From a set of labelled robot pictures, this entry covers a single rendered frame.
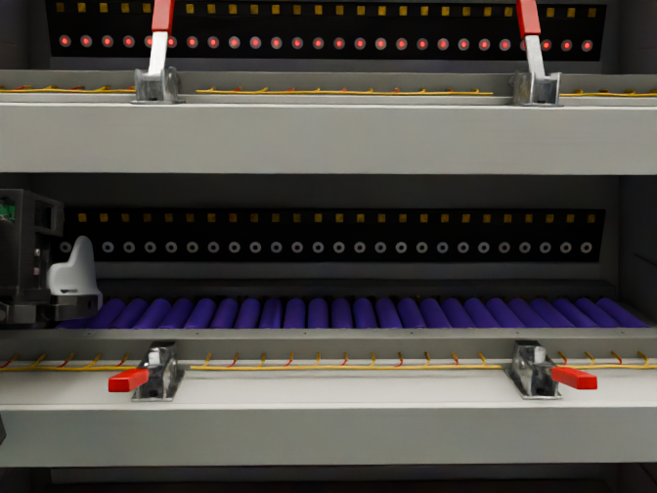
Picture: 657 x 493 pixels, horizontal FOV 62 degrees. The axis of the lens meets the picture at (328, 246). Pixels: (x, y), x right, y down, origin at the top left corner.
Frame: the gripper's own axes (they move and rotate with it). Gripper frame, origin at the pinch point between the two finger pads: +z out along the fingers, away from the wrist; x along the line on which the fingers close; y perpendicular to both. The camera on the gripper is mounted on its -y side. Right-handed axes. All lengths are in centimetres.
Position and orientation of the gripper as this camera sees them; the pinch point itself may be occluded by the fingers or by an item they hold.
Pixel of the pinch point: (65, 306)
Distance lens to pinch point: 49.6
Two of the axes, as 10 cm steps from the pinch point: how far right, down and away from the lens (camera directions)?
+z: -0.2, 0.7, 10.0
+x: -10.0, 0.0, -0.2
